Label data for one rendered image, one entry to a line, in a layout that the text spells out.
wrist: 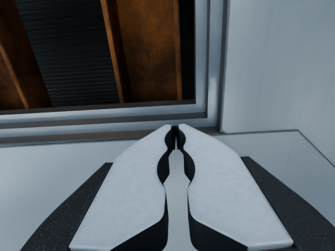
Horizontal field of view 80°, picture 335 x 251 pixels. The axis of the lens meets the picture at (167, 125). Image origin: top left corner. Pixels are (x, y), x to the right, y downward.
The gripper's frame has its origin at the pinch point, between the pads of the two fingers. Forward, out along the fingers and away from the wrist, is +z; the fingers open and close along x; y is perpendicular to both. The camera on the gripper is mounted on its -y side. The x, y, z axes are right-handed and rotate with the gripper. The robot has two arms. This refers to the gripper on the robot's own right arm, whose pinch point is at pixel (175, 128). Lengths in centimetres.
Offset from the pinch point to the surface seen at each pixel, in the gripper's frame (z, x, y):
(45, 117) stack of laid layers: 2.9, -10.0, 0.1
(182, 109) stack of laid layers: 2.9, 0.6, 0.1
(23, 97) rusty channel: 12.9, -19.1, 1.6
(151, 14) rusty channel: 17.3, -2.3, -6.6
